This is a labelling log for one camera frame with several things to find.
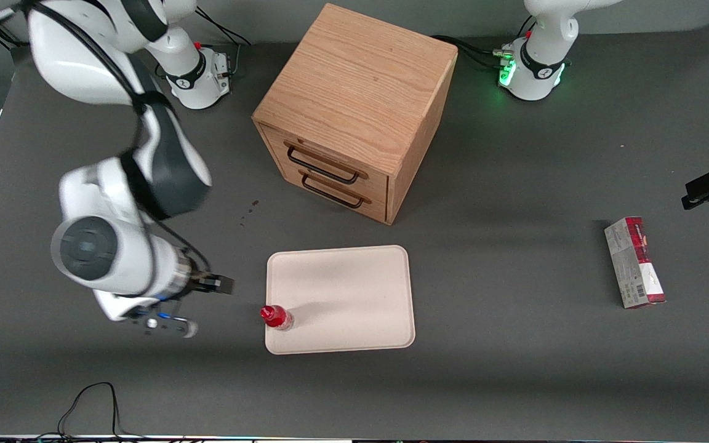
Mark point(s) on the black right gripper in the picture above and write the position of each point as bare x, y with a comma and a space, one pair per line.
205, 282

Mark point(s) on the red coke bottle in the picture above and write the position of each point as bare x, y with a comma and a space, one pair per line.
276, 316

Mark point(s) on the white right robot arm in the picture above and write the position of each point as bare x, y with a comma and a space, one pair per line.
114, 258

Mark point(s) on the white rectangular tray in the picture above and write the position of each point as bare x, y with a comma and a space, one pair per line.
342, 295

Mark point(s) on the red plaid cardboard box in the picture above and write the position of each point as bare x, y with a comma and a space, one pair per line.
634, 271

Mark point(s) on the wooden drawer front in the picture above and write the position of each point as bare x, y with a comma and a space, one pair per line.
293, 179
374, 186

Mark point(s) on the wooden drawer cabinet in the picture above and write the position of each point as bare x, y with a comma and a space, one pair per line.
354, 80

